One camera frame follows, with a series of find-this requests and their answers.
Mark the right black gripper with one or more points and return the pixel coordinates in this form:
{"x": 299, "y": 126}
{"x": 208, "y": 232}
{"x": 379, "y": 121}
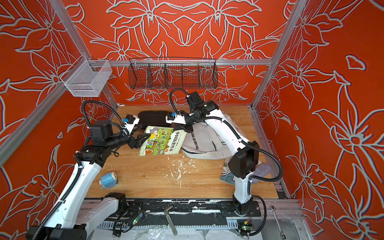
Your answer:
{"x": 186, "y": 124}

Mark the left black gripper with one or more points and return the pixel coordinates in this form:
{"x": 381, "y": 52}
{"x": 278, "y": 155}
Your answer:
{"x": 138, "y": 142}

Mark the green history picture book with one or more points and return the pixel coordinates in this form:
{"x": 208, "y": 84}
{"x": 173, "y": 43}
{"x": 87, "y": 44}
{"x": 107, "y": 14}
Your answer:
{"x": 162, "y": 141}

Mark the white backpack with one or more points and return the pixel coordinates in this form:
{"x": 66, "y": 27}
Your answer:
{"x": 211, "y": 140}

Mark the blue mythology picture book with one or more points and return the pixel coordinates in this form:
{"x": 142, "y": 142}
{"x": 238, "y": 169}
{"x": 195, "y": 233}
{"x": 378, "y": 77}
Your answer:
{"x": 226, "y": 174}

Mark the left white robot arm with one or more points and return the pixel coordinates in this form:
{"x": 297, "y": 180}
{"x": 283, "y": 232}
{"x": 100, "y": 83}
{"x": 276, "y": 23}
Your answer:
{"x": 62, "y": 221}

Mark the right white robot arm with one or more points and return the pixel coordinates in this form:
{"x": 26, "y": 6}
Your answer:
{"x": 244, "y": 154}

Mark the blue mug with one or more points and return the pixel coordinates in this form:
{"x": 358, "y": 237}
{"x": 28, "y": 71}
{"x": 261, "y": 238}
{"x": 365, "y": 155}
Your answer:
{"x": 109, "y": 180}

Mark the silver wrench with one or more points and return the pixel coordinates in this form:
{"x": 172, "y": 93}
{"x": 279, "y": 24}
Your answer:
{"x": 282, "y": 234}

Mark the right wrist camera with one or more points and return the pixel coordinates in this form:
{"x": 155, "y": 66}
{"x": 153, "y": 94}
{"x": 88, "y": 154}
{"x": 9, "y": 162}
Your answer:
{"x": 175, "y": 118}

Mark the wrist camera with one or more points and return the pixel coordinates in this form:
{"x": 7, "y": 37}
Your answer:
{"x": 129, "y": 123}
{"x": 175, "y": 118}

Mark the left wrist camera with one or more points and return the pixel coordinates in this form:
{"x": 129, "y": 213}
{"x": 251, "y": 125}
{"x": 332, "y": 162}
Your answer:
{"x": 129, "y": 123}

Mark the black wire wall basket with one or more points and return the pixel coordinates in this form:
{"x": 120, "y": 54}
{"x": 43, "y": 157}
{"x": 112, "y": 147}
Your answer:
{"x": 169, "y": 74}

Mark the white wire wall basket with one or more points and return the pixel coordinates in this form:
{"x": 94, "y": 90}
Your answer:
{"x": 82, "y": 79}

